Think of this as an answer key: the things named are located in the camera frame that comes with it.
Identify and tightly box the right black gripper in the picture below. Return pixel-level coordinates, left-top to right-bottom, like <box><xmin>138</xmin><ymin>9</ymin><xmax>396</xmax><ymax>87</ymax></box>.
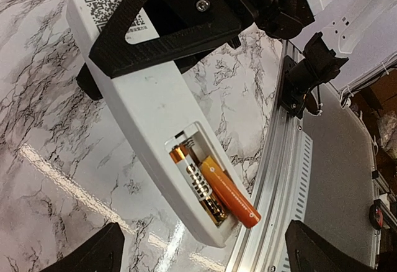
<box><xmin>216</xmin><ymin>0</ymin><xmax>317</xmax><ymax>48</ymax></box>

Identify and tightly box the gold white AAA battery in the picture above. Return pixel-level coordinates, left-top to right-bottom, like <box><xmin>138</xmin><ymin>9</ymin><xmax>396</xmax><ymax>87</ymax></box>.
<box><xmin>169</xmin><ymin>145</ymin><xmax>228</xmax><ymax>227</ymax></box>

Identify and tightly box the aluminium front rail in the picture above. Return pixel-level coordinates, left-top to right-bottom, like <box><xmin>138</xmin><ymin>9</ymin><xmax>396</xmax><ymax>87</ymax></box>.
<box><xmin>226</xmin><ymin>39</ymin><xmax>314</xmax><ymax>272</ymax></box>

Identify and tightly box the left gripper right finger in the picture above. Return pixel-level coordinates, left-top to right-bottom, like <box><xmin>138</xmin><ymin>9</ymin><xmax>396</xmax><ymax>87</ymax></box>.
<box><xmin>285</xmin><ymin>220</ymin><xmax>374</xmax><ymax>271</ymax></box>

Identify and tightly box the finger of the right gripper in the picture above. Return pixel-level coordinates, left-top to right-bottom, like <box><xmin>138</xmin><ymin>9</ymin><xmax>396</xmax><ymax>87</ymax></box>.
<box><xmin>76</xmin><ymin>64</ymin><xmax>103</xmax><ymax>101</ymax></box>
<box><xmin>89</xmin><ymin>0</ymin><xmax>257</xmax><ymax>78</ymax></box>

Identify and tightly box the white remote control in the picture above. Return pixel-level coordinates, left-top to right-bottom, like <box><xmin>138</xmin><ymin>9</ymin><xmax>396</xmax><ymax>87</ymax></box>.
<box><xmin>66</xmin><ymin>0</ymin><xmax>247</xmax><ymax>248</ymax></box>

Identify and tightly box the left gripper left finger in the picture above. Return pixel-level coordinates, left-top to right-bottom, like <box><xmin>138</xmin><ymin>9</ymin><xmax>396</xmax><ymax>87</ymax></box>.
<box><xmin>42</xmin><ymin>222</ymin><xmax>125</xmax><ymax>272</ymax></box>

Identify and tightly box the orange AAA battery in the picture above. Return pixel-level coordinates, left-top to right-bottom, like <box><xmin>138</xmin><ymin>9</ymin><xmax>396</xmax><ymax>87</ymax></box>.
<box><xmin>200</xmin><ymin>156</ymin><xmax>261</xmax><ymax>229</ymax></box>

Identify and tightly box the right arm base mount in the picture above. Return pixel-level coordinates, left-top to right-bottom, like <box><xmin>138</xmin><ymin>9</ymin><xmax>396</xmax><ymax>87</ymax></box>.
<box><xmin>281</xmin><ymin>32</ymin><xmax>349</xmax><ymax>119</ymax></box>

